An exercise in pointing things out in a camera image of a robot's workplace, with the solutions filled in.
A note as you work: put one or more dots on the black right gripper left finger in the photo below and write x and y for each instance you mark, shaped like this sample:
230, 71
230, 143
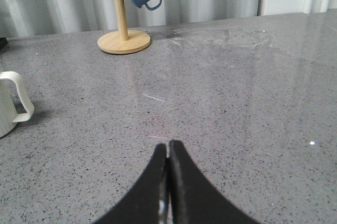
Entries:
147, 200

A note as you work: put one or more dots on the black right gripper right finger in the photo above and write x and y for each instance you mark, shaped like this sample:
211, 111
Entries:
194, 199

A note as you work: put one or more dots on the white ribbed HOME cup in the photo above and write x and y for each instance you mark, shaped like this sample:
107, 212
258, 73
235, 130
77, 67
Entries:
9, 116

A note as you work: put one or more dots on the wooden mug tree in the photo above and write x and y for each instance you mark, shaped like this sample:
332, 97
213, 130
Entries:
124, 40

